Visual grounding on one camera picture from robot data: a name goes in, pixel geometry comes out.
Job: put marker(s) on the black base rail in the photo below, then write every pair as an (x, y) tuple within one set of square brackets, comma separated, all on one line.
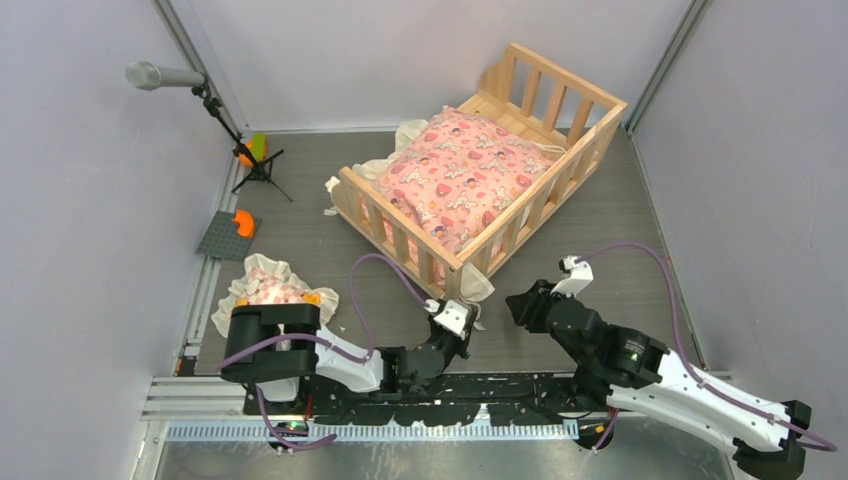
[(510, 399)]

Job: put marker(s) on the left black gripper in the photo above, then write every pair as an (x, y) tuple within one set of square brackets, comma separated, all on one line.
[(462, 344)]

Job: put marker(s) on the orange green toy ball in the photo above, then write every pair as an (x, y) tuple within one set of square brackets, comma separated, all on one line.
[(259, 150)]

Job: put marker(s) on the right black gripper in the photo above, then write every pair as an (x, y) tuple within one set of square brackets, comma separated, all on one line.
[(527, 305)]

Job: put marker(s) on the wooden slatted pet bed frame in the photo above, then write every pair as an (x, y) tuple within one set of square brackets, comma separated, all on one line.
[(534, 98)]

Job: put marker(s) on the pink printed cushion with ties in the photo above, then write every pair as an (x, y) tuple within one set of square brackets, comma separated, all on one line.
[(456, 173)]

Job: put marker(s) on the silver microphone on tripod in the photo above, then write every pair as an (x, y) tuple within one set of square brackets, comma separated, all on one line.
[(147, 76)]

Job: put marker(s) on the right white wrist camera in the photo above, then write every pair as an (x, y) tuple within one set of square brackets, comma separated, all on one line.
[(576, 275)]

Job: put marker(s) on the orange curved toy piece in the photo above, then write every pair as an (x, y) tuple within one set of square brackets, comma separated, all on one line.
[(245, 224)]

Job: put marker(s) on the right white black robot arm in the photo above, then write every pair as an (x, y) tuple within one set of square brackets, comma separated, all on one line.
[(625, 369)]

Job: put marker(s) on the small checkered ruffled pillow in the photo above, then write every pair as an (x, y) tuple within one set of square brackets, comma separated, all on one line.
[(268, 281)]

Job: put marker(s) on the grey building plate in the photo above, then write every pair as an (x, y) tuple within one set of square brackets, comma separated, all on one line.
[(221, 241)]

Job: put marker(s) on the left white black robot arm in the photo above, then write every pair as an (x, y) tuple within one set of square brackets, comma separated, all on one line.
[(276, 348)]

